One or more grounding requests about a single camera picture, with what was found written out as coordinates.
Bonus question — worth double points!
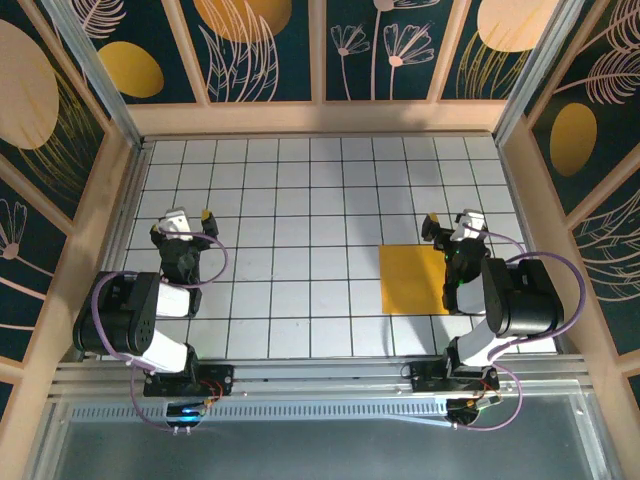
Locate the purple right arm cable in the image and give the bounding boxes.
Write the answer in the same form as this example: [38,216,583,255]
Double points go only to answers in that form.
[452,223,587,431]

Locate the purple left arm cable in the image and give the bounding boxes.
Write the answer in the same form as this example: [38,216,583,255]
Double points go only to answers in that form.
[93,230,230,432]

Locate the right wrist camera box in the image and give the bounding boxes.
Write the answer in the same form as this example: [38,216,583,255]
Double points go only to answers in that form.
[455,208,487,235]

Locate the grey metal sheet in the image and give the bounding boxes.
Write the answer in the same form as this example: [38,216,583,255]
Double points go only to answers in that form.
[29,394,621,480]

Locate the aluminium frame post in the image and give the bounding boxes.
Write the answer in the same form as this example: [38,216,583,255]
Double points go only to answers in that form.
[42,0,147,151]
[492,0,587,144]

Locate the yellow paper sheet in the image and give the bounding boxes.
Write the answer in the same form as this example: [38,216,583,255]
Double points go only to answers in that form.
[378,244,452,316]

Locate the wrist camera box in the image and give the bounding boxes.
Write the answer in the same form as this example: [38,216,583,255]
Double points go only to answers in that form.
[158,208,195,242]
[455,208,487,235]

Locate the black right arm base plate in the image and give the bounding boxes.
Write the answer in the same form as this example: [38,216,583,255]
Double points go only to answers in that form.
[408,360,501,395]

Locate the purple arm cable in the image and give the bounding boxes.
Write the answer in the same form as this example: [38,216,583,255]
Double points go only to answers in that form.
[93,230,230,432]
[452,223,587,431]

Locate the aluminium mounting rail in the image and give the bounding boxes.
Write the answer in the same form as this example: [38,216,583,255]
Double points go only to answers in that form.
[49,353,596,401]

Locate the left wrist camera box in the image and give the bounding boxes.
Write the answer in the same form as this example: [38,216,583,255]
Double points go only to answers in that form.
[158,208,195,242]

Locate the slotted grey cable duct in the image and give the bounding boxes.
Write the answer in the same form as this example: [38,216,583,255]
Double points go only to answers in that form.
[69,399,454,424]

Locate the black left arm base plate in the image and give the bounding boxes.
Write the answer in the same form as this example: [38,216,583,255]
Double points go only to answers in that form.
[143,363,236,398]

